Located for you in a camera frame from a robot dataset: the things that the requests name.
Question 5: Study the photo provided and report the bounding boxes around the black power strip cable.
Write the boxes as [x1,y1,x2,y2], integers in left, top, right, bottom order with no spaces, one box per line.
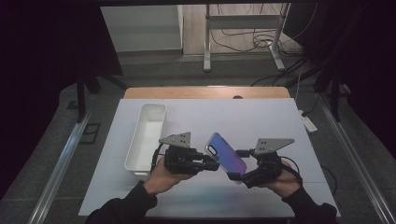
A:
[300,92,322,119]

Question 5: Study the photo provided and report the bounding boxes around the black floor cable bundle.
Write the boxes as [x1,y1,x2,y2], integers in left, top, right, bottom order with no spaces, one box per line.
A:
[250,55,322,89]

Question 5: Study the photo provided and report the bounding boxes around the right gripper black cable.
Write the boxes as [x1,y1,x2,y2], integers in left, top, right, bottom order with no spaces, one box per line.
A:
[277,155,339,196]

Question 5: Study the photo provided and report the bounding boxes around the person's left hand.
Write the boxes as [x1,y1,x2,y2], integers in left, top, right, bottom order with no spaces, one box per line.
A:
[143,157,194,197]

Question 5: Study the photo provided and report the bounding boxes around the white plastic storage box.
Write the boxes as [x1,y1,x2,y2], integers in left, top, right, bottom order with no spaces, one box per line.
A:
[123,103,167,181]

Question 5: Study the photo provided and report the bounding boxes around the black square floor frame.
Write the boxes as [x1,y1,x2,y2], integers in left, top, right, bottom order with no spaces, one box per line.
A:
[78,122,102,146]

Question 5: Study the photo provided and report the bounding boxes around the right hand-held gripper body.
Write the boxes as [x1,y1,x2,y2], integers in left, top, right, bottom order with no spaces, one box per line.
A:
[241,137,295,189]

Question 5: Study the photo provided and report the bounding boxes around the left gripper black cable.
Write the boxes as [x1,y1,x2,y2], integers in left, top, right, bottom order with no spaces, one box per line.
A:
[150,143,166,174]

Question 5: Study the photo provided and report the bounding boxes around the white metal desk frame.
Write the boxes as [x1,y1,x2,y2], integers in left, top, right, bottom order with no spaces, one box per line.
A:
[203,3,291,74]

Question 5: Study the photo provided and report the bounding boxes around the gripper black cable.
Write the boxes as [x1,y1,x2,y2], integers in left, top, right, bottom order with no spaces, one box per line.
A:
[277,155,339,196]
[150,143,166,174]

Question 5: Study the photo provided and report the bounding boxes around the white cabinet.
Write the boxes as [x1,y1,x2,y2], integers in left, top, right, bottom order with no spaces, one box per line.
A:
[100,4,185,53]

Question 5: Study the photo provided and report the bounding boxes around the person's right hand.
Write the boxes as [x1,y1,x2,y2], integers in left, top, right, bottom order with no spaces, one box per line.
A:
[261,160,304,199]

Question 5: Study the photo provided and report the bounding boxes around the wooden table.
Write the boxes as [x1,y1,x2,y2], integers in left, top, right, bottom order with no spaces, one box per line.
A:
[123,86,291,100]

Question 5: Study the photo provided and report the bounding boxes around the black metal stand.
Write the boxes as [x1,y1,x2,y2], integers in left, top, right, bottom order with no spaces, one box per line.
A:
[76,65,129,124]
[312,3,369,123]

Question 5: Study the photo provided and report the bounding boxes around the tangle of thin floor cables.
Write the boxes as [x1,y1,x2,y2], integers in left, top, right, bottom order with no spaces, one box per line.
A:
[209,3,319,58]

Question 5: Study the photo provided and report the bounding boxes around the iridescent phone case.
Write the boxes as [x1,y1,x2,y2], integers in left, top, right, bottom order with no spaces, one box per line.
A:
[204,132,248,185]

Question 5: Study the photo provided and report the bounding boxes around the aluminium floor rail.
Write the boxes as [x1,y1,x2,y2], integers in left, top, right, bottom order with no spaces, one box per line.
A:
[317,92,396,224]
[27,111,93,224]

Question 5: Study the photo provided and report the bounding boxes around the white board table cover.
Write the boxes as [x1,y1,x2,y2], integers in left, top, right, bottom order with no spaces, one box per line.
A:
[78,98,342,218]

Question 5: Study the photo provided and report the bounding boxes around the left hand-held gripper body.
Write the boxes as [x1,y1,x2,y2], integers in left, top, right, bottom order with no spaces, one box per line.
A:
[158,132,207,175]

